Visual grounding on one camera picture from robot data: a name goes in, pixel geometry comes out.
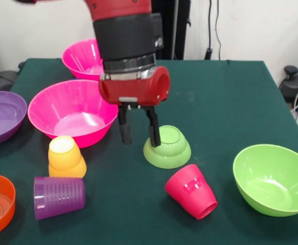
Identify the large lime green bowl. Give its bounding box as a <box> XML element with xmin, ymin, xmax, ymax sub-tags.
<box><xmin>233</xmin><ymin>144</ymin><xmax>298</xmax><ymax>217</ymax></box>

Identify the thick black hanging cable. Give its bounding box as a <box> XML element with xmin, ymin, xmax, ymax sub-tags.
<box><xmin>204</xmin><ymin>0</ymin><xmax>214</xmax><ymax>61</ymax></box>

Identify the dark green tablecloth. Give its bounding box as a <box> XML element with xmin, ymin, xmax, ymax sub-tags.
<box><xmin>0</xmin><ymin>58</ymin><xmax>298</xmax><ymax>245</ymax></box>

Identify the pink red plastic cup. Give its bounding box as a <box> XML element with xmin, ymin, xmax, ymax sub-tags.
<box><xmin>165</xmin><ymin>164</ymin><xmax>218</xmax><ymax>221</ymax></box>

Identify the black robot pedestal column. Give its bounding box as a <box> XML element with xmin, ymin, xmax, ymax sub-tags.
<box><xmin>151</xmin><ymin>0</ymin><xmax>192</xmax><ymax>61</ymax></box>

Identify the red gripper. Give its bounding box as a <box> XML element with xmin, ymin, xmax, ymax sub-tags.
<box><xmin>98</xmin><ymin>65</ymin><xmax>171</xmax><ymax>148</ymax></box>

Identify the grey pedestal foot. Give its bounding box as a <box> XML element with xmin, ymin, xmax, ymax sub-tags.
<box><xmin>279</xmin><ymin>65</ymin><xmax>298</xmax><ymax>114</ymax></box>
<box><xmin>0</xmin><ymin>70</ymin><xmax>19</xmax><ymax>92</ymax></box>

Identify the small lime green bowl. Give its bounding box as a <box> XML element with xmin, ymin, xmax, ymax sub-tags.
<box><xmin>143</xmin><ymin>125</ymin><xmax>192</xmax><ymax>169</ymax></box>

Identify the magenta plastic bowl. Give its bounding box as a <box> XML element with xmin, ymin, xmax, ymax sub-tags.
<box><xmin>27</xmin><ymin>79</ymin><xmax>119</xmax><ymax>149</ymax></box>
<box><xmin>61</xmin><ymin>38</ymin><xmax>106</xmax><ymax>82</ymax></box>

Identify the purple plastic cup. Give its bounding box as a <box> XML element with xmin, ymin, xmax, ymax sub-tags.
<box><xmin>33</xmin><ymin>176</ymin><xmax>86</xmax><ymax>221</ymax></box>

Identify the yellow plastic cup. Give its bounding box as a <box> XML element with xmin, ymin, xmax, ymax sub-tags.
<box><xmin>48</xmin><ymin>135</ymin><xmax>87</xmax><ymax>179</ymax></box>

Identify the thin black hanging cable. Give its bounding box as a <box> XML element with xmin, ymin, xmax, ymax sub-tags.
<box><xmin>215</xmin><ymin>0</ymin><xmax>222</xmax><ymax>61</ymax></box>

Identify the purple plastic bowl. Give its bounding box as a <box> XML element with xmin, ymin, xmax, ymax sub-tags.
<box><xmin>0</xmin><ymin>91</ymin><xmax>28</xmax><ymax>147</ymax></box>

